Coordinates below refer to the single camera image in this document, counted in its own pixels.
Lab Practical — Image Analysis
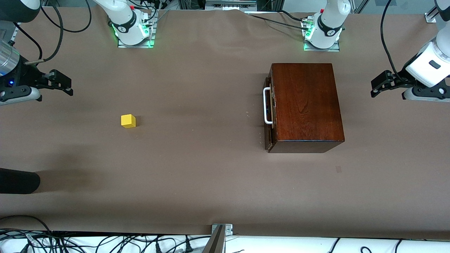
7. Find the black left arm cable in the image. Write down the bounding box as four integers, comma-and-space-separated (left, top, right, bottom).
381, 0, 408, 83

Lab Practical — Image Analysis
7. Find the long black table cable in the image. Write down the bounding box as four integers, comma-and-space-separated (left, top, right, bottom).
246, 12, 310, 30

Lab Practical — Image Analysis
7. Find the brown paper table cover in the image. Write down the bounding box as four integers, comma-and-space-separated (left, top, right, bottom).
0, 6, 450, 240

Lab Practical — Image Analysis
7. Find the wooden drawer with white handle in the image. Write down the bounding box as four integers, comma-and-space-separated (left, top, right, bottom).
263, 69, 278, 152

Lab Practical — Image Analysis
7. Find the aluminium right arm base plate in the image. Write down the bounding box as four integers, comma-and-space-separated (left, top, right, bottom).
117, 11, 156, 49

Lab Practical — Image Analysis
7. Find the short black table cable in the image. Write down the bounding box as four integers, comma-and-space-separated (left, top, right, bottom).
278, 10, 304, 22

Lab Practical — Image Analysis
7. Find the aluminium camera mount post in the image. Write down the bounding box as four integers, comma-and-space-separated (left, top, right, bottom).
202, 223, 233, 253

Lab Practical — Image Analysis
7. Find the black ribbed cylinder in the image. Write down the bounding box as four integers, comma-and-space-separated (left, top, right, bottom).
0, 168, 40, 194

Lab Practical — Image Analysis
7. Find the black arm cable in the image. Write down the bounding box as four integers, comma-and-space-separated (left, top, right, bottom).
12, 0, 92, 65
381, 0, 408, 83

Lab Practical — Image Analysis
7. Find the tangled black cable bundle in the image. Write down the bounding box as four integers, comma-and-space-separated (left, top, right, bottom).
0, 230, 106, 253

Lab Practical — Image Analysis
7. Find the silver electronics box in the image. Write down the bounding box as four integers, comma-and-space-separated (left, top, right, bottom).
205, 0, 257, 9

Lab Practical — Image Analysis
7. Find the black looping cable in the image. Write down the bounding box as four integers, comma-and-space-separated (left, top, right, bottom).
0, 215, 53, 243

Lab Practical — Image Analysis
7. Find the aluminium left arm base plate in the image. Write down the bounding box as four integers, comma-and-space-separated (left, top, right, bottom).
303, 18, 341, 52

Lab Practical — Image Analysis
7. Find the dark brown wooden cabinet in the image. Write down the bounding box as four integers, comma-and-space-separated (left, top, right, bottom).
268, 63, 345, 154

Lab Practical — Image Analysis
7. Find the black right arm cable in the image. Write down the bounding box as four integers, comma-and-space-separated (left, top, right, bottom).
12, 0, 92, 65

